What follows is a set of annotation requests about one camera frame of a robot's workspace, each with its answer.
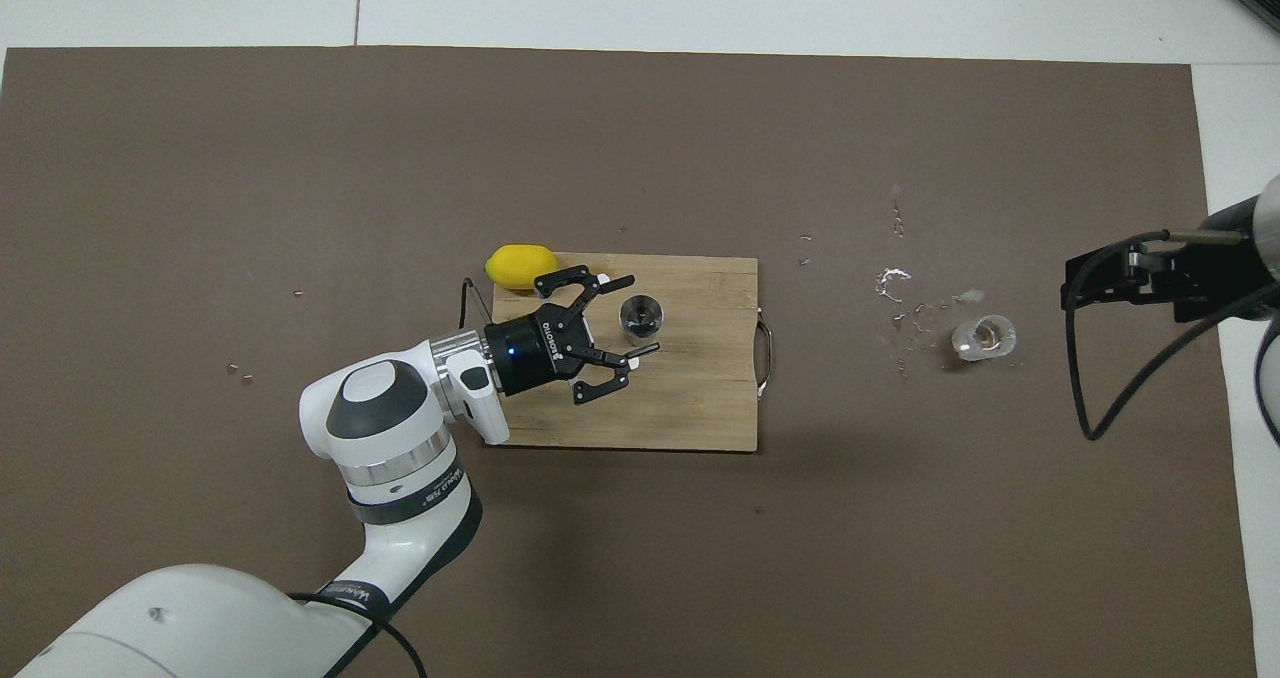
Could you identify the clear glass cup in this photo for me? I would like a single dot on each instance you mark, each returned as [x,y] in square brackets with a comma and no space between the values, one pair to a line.
[983,338]

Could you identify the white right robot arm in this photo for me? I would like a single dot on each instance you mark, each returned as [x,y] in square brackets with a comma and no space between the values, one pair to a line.
[1274,388]

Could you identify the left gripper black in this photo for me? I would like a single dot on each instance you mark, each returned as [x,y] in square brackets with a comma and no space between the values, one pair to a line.
[530,353]

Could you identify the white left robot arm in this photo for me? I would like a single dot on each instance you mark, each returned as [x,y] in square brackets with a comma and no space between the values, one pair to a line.
[380,438]

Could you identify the yellow lemon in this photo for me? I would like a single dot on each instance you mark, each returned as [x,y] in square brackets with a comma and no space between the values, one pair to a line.
[520,266]

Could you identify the steel double jigger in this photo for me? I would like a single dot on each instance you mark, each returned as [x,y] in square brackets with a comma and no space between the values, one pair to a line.
[641,318]

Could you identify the brown table mat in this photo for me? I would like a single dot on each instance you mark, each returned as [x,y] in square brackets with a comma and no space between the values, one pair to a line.
[800,558]

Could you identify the bamboo cutting board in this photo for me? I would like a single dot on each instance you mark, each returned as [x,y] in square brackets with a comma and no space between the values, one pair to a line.
[700,398]

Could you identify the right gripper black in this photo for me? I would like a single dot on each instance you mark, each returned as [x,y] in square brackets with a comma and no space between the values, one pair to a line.
[1230,268]

